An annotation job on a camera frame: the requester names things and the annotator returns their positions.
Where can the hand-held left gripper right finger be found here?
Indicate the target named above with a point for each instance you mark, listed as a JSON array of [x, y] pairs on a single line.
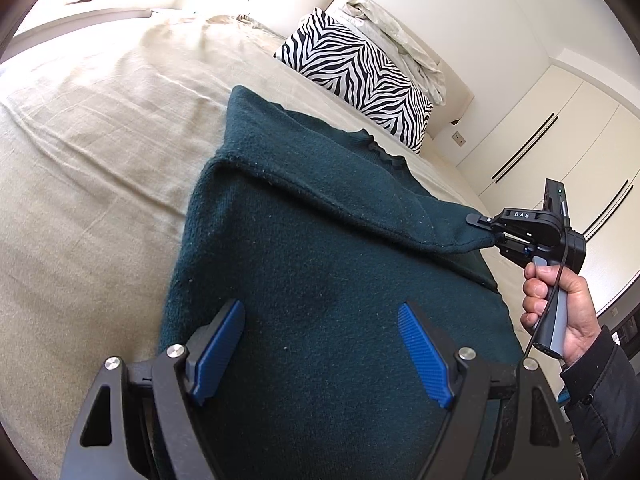
[[425, 355]]

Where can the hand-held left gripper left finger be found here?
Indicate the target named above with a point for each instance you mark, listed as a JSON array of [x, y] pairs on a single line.
[[220, 355]]

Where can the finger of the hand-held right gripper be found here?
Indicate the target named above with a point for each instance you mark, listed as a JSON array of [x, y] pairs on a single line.
[[477, 220], [507, 250]]

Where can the dark green knit sweater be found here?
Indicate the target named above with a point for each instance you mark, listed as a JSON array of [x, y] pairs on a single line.
[[325, 260]]

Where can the person's right forearm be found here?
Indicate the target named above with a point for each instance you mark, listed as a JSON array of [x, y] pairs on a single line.
[[605, 400]]

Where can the person's right hand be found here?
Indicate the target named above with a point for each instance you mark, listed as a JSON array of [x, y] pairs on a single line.
[[582, 310]]

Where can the white wardrobe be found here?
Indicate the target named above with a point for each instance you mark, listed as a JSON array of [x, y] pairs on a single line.
[[575, 125]]

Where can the dark furniture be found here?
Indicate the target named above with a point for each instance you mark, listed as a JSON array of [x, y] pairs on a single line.
[[625, 330]]

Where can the folded cream duvet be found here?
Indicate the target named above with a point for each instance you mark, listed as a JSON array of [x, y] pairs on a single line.
[[400, 35]]

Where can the zebra print pillow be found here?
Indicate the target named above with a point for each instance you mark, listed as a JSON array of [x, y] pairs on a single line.
[[350, 65]]

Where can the bed with beige sheet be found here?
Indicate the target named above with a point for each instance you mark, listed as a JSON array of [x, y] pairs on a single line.
[[100, 160]]

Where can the white window ledge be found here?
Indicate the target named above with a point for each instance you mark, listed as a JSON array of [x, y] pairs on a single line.
[[75, 17]]

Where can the wall socket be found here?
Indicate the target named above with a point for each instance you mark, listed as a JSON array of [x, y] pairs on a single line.
[[459, 138]]

